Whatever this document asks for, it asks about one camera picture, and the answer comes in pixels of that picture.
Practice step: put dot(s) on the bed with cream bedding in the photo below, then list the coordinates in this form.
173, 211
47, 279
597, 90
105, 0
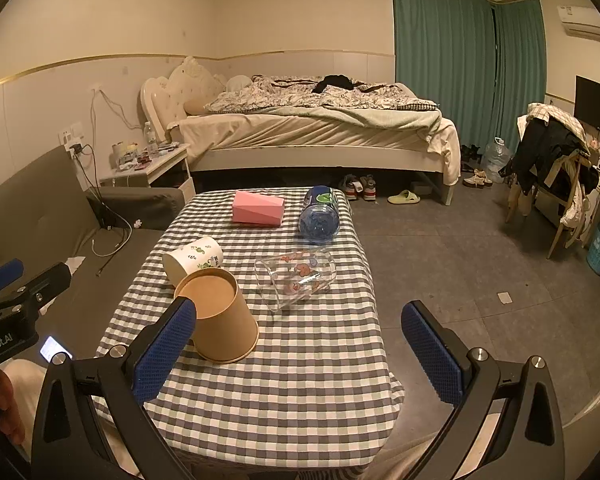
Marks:
253, 123

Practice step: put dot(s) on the wooden chair with clothes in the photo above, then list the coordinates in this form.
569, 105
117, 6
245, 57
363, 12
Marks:
552, 157

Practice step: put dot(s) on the black television screen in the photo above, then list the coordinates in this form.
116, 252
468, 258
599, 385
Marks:
587, 103

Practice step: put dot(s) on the white printed paper cup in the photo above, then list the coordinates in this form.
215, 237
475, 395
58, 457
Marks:
202, 253

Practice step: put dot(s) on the green slipper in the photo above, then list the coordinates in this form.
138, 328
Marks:
406, 197

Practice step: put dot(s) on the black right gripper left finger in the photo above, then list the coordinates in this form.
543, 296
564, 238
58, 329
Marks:
68, 440

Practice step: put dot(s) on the grey white checkered tablecloth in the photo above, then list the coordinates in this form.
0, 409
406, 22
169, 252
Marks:
315, 394

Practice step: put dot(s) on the large clear water jug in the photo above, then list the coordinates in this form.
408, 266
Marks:
495, 158

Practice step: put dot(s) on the white air conditioner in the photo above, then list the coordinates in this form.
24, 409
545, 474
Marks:
580, 21

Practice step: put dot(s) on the grey sofa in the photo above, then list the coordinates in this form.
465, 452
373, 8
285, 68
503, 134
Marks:
46, 218

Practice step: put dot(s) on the clear printed glass cup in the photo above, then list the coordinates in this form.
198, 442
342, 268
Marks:
286, 279

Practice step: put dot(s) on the white bedside table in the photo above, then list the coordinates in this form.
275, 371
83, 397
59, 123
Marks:
169, 170

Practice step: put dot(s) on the sneaker under bed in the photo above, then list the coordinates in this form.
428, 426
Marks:
352, 187

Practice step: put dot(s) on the pink faceted box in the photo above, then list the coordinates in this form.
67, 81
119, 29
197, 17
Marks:
258, 209

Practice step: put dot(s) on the brown kraft paper cup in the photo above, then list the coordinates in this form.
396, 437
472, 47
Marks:
225, 329

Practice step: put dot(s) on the green curtain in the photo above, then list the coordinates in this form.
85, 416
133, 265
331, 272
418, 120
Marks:
482, 62

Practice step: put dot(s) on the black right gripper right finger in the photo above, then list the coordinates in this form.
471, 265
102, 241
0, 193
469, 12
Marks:
527, 441

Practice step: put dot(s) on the lit smartphone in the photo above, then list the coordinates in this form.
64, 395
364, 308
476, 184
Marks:
50, 347

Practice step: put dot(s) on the white wall power strip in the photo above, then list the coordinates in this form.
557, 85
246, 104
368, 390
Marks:
71, 138

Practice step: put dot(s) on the person's left hand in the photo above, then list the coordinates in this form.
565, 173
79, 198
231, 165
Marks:
11, 424

